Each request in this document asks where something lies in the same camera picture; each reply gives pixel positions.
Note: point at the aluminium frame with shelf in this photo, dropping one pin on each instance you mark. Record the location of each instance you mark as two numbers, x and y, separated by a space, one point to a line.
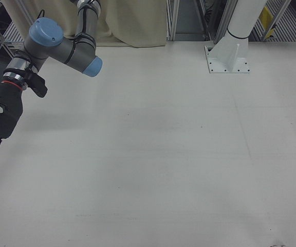
9 36

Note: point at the aluminium frame upright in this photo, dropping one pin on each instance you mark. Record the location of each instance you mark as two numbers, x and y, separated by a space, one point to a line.
172 20

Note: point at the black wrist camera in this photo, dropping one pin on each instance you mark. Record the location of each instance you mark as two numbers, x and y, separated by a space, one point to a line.
38 85

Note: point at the beige curtain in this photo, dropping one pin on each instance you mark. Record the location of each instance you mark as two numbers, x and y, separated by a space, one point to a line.
127 23

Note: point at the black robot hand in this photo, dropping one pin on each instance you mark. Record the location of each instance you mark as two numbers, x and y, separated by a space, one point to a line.
4 113

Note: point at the white metal pedestal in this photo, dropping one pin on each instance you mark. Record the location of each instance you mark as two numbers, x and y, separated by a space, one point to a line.
236 25

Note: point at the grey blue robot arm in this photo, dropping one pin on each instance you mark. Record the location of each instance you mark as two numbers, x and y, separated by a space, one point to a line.
60 49

